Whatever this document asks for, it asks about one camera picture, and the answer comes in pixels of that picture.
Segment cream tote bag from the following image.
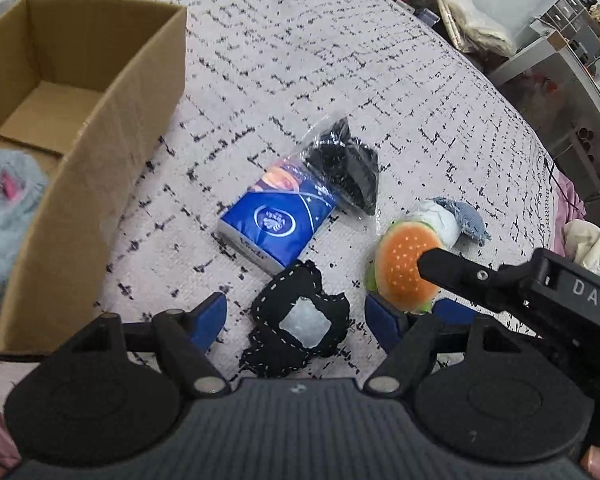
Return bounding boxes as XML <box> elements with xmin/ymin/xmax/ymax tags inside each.
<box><xmin>430</xmin><ymin>0</ymin><xmax>518</xmax><ymax>58</ymax></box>

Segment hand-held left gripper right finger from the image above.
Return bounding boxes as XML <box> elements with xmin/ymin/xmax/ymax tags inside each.
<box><xmin>364</xmin><ymin>294</ymin><xmax>528</xmax><ymax>396</ymax></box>

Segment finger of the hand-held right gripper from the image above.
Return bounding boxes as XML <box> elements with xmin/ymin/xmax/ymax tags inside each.
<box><xmin>432</xmin><ymin>298</ymin><xmax>478</xmax><ymax>325</ymax></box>
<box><xmin>417</xmin><ymin>247</ymin><xmax>503</xmax><ymax>308</ymax></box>

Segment grey desktop drawer organiser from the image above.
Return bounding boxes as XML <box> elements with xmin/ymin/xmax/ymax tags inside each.
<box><xmin>530</xmin><ymin>0</ymin><xmax>600</xmax><ymax>56</ymax></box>

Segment white desk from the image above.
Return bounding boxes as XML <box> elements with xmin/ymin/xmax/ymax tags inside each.
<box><xmin>487</xmin><ymin>27</ymin><xmax>600</xmax><ymax>201</ymax></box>

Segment brown cardboard box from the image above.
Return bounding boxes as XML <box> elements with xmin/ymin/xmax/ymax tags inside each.
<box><xmin>0</xmin><ymin>0</ymin><xmax>188</xmax><ymax>361</ymax></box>

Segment grey fluffy plush toy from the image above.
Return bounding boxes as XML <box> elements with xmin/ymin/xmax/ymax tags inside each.
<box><xmin>0</xmin><ymin>149</ymin><xmax>51</xmax><ymax>311</ymax></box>

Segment black items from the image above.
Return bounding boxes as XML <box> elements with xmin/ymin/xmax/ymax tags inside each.
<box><xmin>292</xmin><ymin>112</ymin><xmax>383</xmax><ymax>233</ymax></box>

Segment white black-flecked blanket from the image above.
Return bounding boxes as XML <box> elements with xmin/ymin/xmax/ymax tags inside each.
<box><xmin>0</xmin><ymin>0</ymin><xmax>561</xmax><ymax>411</ymax></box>

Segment white and denim cloth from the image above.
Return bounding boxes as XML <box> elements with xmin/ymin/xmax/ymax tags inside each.
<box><xmin>415</xmin><ymin>197</ymin><xmax>493</xmax><ymax>248</ymax></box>

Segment burger plush toy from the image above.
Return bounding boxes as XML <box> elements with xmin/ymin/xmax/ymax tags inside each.
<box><xmin>365</xmin><ymin>212</ymin><xmax>448</xmax><ymax>316</ymax></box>

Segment crumpled pale blanket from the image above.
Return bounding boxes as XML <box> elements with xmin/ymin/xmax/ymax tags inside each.
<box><xmin>562</xmin><ymin>220</ymin><xmax>600</xmax><ymax>283</ymax></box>

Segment blue tissue pack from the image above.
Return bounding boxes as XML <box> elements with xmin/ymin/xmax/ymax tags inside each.
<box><xmin>216</xmin><ymin>157</ymin><xmax>341</xmax><ymax>277</ymax></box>

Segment black cloth with white stitching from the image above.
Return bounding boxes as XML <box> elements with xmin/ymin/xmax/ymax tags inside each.
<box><xmin>239</xmin><ymin>259</ymin><xmax>352</xmax><ymax>378</ymax></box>

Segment black cable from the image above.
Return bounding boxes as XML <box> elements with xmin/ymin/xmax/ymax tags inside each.
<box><xmin>544</xmin><ymin>155</ymin><xmax>588</xmax><ymax>216</ymax></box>

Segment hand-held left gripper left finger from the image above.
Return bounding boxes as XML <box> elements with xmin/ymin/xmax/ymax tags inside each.
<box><xmin>72</xmin><ymin>291</ymin><xmax>231</xmax><ymax>397</ymax></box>

